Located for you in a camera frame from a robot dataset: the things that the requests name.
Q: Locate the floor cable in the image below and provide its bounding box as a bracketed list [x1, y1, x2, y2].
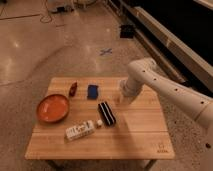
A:
[39, 0, 54, 24]

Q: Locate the small white cube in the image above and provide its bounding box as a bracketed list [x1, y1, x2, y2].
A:
[96, 120, 103, 127]

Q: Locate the translucent plastic cup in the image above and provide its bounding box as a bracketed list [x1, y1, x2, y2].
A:
[115, 94, 121, 103]

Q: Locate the orange bowl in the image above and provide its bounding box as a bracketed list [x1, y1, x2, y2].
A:
[36, 94, 69, 123]

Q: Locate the black striped rectangular block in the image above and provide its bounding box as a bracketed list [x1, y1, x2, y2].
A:
[98, 102, 116, 126]

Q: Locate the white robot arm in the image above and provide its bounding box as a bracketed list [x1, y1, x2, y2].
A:
[120, 58, 213, 132]

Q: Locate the red bottle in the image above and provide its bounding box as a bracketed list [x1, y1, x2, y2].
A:
[69, 82, 77, 97]

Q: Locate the wooden table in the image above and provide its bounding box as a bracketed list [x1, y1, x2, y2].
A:
[25, 77, 175, 160]

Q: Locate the blue sponge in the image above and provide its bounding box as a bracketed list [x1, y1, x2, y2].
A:
[87, 85, 98, 99]

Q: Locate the black box on floor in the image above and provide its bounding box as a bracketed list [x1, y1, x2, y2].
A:
[120, 25, 134, 38]

